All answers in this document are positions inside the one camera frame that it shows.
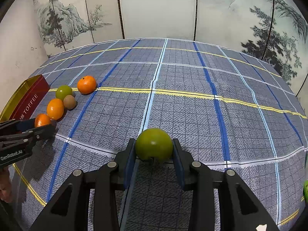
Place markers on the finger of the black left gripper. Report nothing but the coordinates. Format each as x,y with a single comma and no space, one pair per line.
16,126
13,137

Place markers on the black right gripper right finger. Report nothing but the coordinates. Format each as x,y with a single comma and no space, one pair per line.
216,194

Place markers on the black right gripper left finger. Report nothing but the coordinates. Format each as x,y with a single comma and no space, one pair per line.
68,208

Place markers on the large orange mandarin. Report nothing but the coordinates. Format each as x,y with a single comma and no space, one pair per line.
42,120

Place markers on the green tomato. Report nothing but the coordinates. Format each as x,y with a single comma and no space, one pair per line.
154,146
63,91

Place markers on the red gold toffee tin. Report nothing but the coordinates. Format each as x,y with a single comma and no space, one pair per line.
25,99

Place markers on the oval orange kumquat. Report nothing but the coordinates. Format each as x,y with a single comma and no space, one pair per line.
55,109

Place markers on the small brown kiwi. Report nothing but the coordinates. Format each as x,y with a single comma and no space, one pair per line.
69,102

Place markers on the far orange mandarin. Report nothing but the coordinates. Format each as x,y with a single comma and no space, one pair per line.
86,85

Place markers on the blue plaid tablecloth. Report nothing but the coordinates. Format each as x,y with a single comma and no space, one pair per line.
228,109

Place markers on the green object at edge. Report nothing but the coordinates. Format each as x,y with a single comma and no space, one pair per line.
305,191

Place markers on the painted folding screen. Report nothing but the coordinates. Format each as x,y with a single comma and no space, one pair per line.
272,30

